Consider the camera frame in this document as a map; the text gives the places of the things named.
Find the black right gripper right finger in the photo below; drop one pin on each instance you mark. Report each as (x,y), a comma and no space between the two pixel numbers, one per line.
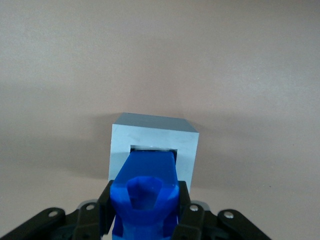
(183,202)

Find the gray cube base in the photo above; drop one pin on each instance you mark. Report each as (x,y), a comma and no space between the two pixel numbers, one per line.
(155,136)

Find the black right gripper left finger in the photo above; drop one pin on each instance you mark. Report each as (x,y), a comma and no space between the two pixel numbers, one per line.
(105,212)

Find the blue plastic part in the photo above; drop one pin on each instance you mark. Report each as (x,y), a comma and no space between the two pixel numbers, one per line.
(147,170)

